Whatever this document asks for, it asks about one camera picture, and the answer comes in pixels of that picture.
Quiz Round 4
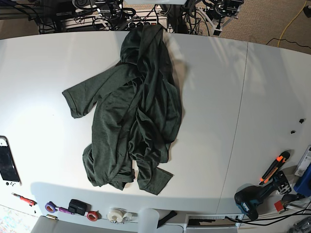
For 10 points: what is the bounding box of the dark green t-shirt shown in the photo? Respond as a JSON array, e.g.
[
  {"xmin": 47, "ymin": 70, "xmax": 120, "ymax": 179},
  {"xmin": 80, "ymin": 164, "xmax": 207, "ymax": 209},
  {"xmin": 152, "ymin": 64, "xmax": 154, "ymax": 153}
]
[{"xmin": 63, "ymin": 25, "xmax": 182, "ymax": 195}]

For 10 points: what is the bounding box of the black power strip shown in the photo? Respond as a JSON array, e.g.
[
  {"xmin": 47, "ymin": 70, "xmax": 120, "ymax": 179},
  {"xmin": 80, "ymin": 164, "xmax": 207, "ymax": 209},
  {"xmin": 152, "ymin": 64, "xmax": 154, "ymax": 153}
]
[{"xmin": 124, "ymin": 21, "xmax": 168, "ymax": 31}]

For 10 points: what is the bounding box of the white tape dispenser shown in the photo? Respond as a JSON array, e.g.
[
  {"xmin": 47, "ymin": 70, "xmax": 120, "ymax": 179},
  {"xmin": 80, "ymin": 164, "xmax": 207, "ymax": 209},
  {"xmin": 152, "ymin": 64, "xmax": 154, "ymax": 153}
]
[{"xmin": 106, "ymin": 208, "xmax": 138, "ymax": 224}]

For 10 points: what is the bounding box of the red tape roll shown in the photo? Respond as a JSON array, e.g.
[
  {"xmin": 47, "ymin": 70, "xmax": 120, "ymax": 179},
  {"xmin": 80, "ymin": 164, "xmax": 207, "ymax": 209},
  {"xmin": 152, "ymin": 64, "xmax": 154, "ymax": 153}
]
[{"xmin": 87, "ymin": 211, "xmax": 100, "ymax": 222}]

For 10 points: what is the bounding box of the teal black power drill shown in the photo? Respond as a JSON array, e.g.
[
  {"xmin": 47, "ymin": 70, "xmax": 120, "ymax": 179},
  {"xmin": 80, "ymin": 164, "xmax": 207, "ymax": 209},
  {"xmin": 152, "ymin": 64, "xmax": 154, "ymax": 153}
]
[{"xmin": 234, "ymin": 171, "xmax": 292, "ymax": 221}]

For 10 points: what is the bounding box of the orange black utility knife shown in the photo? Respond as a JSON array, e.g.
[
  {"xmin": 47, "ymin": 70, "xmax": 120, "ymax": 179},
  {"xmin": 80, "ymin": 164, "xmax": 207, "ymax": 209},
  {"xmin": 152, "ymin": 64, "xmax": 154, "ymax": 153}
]
[{"xmin": 259, "ymin": 151, "xmax": 290, "ymax": 185}]

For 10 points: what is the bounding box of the purple tape roll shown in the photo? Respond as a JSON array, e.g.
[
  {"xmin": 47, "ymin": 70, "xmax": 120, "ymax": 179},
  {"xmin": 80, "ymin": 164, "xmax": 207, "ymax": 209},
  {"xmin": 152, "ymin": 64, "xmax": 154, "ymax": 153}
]
[{"xmin": 45, "ymin": 201, "xmax": 57, "ymax": 213}]

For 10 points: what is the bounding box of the red square tag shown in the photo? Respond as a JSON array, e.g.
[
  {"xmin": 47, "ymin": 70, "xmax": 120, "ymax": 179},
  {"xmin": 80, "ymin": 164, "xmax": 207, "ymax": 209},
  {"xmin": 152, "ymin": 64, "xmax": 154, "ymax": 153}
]
[{"xmin": 274, "ymin": 200, "xmax": 286, "ymax": 213}]

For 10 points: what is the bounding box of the red screwdriver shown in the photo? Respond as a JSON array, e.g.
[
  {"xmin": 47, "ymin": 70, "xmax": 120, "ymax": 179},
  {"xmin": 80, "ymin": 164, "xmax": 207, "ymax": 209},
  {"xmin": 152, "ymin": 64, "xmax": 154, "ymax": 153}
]
[{"xmin": 12, "ymin": 193, "xmax": 36, "ymax": 206}]

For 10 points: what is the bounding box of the white handheld game console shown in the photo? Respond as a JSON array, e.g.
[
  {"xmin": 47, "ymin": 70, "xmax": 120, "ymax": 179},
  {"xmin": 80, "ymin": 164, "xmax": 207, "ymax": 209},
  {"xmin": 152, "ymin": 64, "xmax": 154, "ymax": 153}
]
[{"xmin": 0, "ymin": 136, "xmax": 21, "ymax": 187}]

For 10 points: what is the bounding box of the blue box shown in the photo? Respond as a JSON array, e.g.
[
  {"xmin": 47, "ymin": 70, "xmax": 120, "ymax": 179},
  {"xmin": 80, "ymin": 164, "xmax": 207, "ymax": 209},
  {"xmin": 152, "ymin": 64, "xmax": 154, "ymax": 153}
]
[{"xmin": 294, "ymin": 160, "xmax": 311, "ymax": 197}]

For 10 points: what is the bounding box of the black action camera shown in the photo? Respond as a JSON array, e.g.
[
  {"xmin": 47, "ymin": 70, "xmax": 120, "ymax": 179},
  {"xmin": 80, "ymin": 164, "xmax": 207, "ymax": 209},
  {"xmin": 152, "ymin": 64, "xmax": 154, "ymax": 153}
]
[{"xmin": 68, "ymin": 199, "xmax": 91, "ymax": 216}]

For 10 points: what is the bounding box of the yellow extension cable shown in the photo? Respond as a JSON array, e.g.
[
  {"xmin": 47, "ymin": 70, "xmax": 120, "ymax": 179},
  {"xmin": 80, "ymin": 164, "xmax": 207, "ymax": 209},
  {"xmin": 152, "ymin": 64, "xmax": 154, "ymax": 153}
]
[{"xmin": 277, "ymin": 6, "xmax": 311, "ymax": 47}]

